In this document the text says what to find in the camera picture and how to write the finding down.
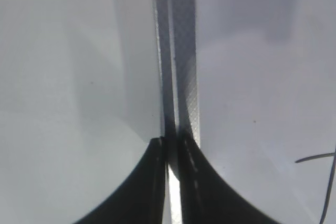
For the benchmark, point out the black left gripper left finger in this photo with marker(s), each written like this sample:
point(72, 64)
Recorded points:
point(140, 198)

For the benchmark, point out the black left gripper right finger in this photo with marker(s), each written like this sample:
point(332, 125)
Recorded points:
point(205, 196)

